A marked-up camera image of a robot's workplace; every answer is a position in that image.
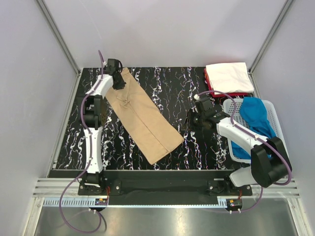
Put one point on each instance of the folded red t shirt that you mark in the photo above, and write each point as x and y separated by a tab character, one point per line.
213	94

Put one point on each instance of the right aluminium frame post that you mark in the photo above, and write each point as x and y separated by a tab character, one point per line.
271	34

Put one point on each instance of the folded white t shirt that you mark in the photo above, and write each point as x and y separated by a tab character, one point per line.
228	78

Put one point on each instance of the blue t shirt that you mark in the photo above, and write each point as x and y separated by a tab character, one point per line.
254	113

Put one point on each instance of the beige t shirt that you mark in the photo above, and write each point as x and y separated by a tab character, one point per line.
141	118

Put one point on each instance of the left aluminium frame post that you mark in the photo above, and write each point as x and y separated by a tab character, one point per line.
57	34

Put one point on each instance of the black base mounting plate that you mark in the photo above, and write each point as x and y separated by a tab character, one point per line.
165	188

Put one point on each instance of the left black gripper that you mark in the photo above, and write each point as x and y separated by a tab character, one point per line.
121	85

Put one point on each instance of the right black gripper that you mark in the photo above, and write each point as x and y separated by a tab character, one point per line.
188	125

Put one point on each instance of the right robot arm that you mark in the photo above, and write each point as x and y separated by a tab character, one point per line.
269	159

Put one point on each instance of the grey slotted cable duct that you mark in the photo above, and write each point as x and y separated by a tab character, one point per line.
75	202

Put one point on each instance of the white plastic laundry basket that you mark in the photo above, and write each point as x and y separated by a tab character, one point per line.
272	117

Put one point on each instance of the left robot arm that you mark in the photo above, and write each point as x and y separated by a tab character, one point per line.
92	116

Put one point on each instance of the aluminium frame post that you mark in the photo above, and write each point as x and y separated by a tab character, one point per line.
271	34
57	34

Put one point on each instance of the aluminium rail profile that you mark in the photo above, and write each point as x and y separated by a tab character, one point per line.
53	187

